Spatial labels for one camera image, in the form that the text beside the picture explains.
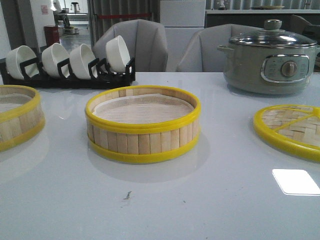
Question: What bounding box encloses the bamboo steamer drawer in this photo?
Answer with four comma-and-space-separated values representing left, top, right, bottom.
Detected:
85, 85, 201, 164
0, 85, 46, 151

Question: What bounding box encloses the white bowl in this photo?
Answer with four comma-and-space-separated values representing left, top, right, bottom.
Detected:
69, 43, 96, 80
105, 35, 131, 73
41, 43, 69, 78
5, 45, 36, 80

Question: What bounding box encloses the glass pot lid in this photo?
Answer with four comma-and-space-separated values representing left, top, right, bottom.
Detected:
229, 19, 318, 48

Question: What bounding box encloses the dark kitchen counter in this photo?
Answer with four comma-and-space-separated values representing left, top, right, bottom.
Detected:
204, 9, 320, 30

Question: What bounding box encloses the red bin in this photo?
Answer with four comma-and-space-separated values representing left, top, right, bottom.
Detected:
43, 25, 60, 47

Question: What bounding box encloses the right grey chair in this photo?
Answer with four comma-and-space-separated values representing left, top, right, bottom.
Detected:
176, 24, 259, 73

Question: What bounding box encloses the left grey chair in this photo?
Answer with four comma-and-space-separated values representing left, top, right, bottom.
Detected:
92, 19, 168, 72

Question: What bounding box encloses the grey chair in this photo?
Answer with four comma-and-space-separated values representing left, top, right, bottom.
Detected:
92, 19, 168, 72
176, 24, 259, 73

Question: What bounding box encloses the woven bamboo steamer lid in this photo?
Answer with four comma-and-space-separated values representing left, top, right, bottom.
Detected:
253, 104, 320, 162

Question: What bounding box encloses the grey electric cooking pot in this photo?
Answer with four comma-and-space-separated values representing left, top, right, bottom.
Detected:
217, 43, 320, 95

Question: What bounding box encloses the black dish rack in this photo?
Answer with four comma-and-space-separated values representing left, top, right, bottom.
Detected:
0, 57, 136, 90

